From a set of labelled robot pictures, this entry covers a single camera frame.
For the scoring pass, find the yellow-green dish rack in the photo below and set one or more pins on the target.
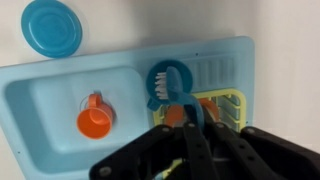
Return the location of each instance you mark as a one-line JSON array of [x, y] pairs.
[[225, 105]]

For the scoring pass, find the blue toy plate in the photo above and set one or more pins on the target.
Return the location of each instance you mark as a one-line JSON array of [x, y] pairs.
[[51, 28]]

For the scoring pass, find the blue toy fork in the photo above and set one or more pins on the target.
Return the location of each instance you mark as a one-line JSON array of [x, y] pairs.
[[169, 86]]

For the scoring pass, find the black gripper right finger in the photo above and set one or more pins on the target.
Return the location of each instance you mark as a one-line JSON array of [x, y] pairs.
[[254, 154]]

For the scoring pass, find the light blue toy sink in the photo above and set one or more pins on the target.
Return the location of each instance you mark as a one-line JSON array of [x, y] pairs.
[[39, 102]]

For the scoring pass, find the orange cup in sink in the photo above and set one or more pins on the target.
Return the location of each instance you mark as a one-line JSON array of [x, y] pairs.
[[95, 121]]

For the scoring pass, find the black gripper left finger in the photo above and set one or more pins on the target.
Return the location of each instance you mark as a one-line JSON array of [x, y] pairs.
[[154, 151]]

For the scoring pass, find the blue cup on sink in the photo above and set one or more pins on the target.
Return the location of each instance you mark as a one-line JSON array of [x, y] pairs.
[[154, 103]]

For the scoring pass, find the orange plate in rack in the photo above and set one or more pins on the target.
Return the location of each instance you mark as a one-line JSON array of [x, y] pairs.
[[186, 111]]

